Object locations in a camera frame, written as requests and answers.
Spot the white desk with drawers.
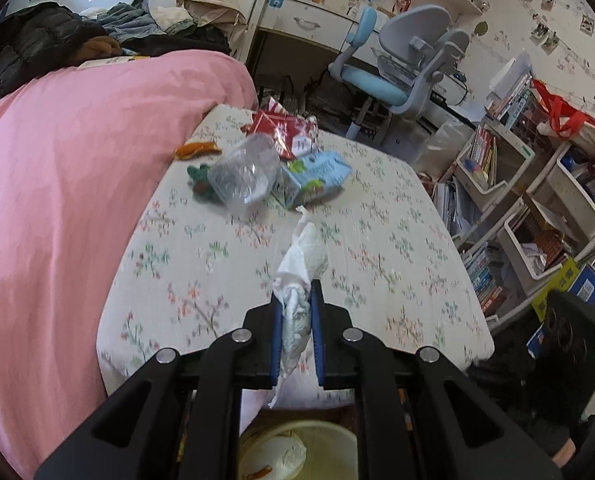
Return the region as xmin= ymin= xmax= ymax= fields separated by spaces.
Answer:
xmin=250 ymin=0 xmax=483 ymax=126

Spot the row of upright books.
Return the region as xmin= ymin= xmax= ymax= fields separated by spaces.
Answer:
xmin=485 ymin=50 xmax=538 ymax=121

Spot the large white tissue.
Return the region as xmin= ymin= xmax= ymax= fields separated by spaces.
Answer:
xmin=269 ymin=205 xmax=329 ymax=407

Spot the dark shopping bag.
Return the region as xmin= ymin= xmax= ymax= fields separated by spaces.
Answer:
xmin=258 ymin=75 xmax=328 ymax=116

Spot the dark garment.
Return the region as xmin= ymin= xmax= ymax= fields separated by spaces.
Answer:
xmin=128 ymin=25 xmax=233 ymax=56

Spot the blue grey desk chair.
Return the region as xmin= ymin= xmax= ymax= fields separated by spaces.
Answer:
xmin=327 ymin=4 xmax=471 ymax=141

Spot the brown plush cloth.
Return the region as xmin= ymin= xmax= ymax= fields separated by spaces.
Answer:
xmin=75 ymin=35 xmax=123 ymax=61

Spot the white book rack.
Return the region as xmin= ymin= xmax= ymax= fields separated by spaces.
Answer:
xmin=447 ymin=110 xmax=595 ymax=321

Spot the white cloth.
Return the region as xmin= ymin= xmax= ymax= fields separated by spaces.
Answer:
xmin=150 ymin=5 xmax=198 ymax=36

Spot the red bag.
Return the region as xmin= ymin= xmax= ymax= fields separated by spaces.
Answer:
xmin=530 ymin=79 xmax=595 ymax=141

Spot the clear plastic bag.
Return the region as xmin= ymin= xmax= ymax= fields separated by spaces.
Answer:
xmin=412 ymin=120 xmax=475 ymax=181

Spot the pink blanket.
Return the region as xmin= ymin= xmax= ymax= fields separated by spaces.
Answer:
xmin=0 ymin=52 xmax=258 ymax=480

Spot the red snack wrapper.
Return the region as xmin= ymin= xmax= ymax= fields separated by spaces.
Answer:
xmin=242 ymin=100 xmax=321 ymax=161

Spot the yellow book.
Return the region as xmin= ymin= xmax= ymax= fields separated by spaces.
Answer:
xmin=78 ymin=55 xmax=151 ymax=68

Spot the clear plastic bottle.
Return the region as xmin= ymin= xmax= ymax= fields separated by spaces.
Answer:
xmin=208 ymin=133 xmax=282 ymax=208

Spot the beige cloth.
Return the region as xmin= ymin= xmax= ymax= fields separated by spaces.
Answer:
xmin=172 ymin=0 xmax=248 ymax=48

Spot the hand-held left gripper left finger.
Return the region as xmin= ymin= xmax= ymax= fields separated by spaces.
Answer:
xmin=35 ymin=292 xmax=284 ymax=480

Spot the yellow trash bin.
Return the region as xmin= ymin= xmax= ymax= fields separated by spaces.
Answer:
xmin=238 ymin=420 xmax=361 ymax=480

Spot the green blue drink carton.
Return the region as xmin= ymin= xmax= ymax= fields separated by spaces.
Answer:
xmin=272 ymin=150 xmax=353 ymax=211

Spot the black puffer jacket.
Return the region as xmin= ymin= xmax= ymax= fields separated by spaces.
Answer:
xmin=0 ymin=1 xmax=106 ymax=98

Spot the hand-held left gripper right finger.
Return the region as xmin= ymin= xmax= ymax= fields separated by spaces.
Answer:
xmin=310 ymin=277 xmax=563 ymax=480

